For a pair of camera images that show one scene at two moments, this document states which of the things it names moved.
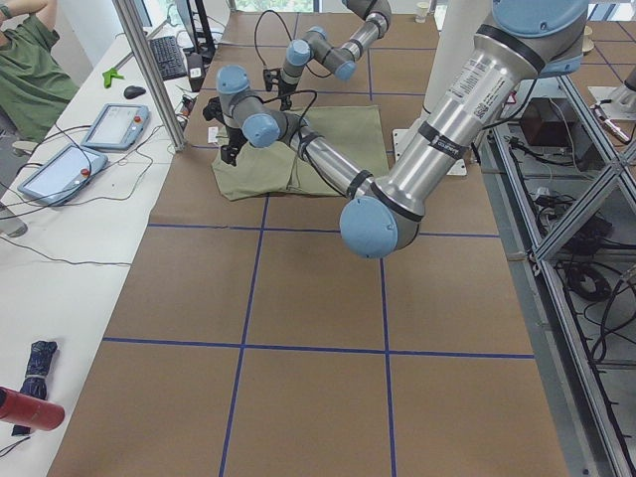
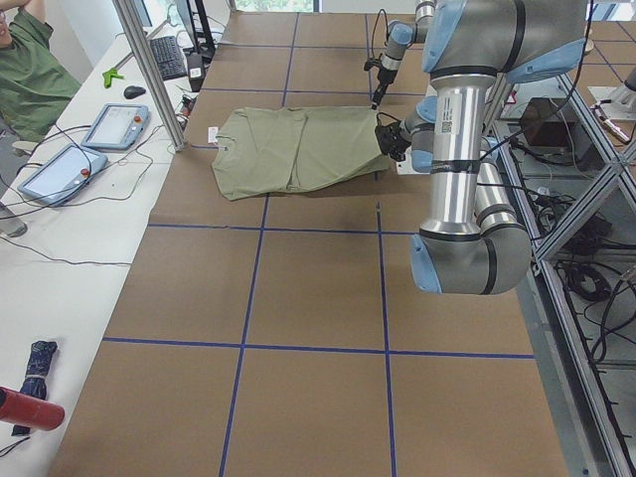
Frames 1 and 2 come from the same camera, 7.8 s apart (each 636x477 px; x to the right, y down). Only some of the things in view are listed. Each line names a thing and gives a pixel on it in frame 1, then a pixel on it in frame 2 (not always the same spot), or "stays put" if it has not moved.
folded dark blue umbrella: (35, 384) stays put
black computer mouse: (132, 91) stays put
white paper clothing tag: (213, 133) stays put
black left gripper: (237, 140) -> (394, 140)
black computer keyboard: (168, 57) stays put
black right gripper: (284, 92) -> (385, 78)
